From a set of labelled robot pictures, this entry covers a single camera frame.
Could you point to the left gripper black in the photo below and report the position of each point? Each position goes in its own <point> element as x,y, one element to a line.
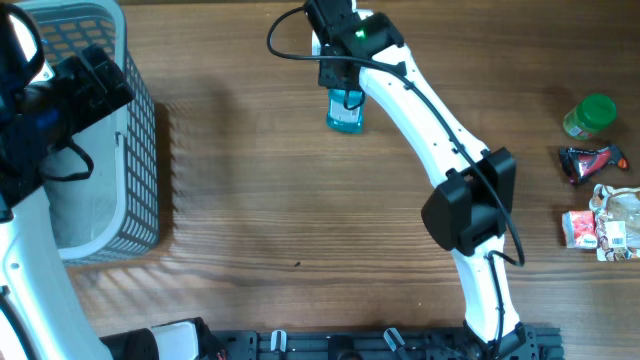
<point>75,72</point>

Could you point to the blue mouthwash bottle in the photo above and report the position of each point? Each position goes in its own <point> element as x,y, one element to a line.
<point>345,111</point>

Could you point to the grey plastic mesh basket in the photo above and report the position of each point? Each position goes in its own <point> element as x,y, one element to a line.
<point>113,215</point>

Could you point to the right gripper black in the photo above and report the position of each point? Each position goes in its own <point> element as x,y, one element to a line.
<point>328,77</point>

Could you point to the green lid spice jar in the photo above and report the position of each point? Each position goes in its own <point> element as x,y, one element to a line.
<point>591,116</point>

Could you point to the red black small packet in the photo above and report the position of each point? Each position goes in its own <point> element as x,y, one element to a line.
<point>581,164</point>

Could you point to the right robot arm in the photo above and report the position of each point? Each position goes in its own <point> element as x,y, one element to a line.
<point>469,211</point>

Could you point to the red white small box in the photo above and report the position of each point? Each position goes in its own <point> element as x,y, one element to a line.
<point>579,229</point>

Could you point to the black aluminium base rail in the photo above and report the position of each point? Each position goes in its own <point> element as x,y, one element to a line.
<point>525,343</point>

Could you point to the white brown snack pouch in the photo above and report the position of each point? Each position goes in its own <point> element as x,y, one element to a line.
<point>616,213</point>

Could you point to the white barcode scanner box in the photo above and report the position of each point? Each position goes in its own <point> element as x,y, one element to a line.
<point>316,44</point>

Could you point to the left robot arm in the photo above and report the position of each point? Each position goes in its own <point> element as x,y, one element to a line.
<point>37,297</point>

